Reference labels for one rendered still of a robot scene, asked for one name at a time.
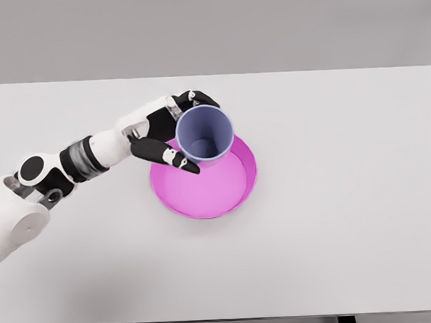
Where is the pink round plate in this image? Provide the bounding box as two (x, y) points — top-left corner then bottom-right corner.
(148, 133), (259, 223)

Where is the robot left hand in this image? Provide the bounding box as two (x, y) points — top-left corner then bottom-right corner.
(113, 89), (224, 179)

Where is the lavender blue cup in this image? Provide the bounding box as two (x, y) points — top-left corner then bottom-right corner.
(174, 104), (237, 171)

